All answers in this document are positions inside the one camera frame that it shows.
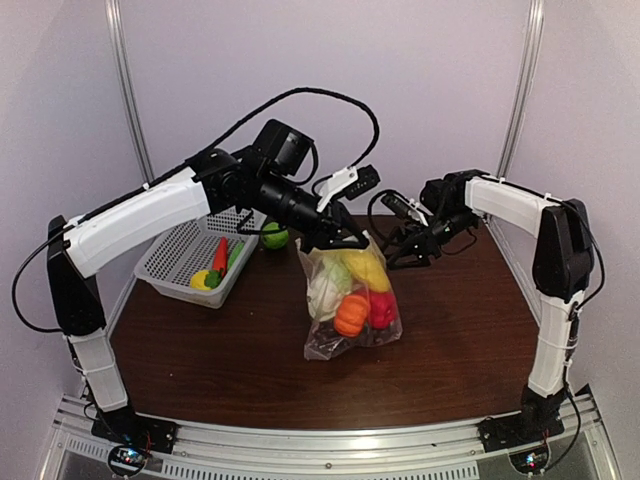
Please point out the yellow toy lemon green leaf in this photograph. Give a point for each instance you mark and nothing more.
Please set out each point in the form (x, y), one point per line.
(205, 280)

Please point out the clear dotted zip top bag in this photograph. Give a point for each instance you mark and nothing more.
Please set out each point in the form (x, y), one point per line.
(310, 261)

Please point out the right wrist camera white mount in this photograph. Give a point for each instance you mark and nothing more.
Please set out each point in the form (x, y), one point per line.
(405, 209)

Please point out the red toy bell pepper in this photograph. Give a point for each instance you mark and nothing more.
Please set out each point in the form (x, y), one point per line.
(383, 309)

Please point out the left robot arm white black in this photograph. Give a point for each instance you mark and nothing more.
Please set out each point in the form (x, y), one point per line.
(253, 178)

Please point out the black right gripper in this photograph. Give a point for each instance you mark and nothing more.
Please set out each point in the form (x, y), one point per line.
(422, 244)

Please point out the aluminium corner post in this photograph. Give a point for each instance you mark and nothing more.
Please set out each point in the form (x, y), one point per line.
(133, 120)
(533, 36)

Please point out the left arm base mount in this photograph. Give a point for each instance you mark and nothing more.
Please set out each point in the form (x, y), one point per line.
(134, 449)

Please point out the green toy cucumber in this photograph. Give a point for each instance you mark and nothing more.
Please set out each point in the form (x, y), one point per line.
(234, 255)

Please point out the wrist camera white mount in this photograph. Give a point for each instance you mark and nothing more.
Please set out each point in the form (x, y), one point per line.
(405, 209)
(350, 182)

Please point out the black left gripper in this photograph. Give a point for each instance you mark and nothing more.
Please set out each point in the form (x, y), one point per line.
(335, 217)

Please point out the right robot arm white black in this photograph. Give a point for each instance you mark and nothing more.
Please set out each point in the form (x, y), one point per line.
(562, 264)

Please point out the aluminium front rail frame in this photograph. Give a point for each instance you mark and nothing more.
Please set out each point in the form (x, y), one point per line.
(450, 450)

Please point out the yellow toy banana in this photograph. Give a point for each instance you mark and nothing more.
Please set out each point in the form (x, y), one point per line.
(367, 269)

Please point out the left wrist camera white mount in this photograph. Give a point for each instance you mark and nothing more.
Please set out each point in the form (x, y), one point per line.
(350, 182)

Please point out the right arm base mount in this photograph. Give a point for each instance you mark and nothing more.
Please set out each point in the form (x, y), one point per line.
(520, 435)

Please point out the left aluminium corner post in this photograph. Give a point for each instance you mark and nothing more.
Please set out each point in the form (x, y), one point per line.
(133, 120)

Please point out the orange toy carrot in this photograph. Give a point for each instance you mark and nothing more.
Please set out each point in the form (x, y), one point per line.
(220, 260)

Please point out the right aluminium corner post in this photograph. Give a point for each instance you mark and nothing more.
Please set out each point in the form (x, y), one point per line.
(533, 36)

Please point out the green toy apple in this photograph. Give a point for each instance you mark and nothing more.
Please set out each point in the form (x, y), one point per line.
(273, 236)

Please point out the orange toy pumpkin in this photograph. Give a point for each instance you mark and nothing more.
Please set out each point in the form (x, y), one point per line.
(351, 315)

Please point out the white perforated plastic basket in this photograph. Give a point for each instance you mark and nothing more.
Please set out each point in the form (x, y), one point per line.
(177, 254)

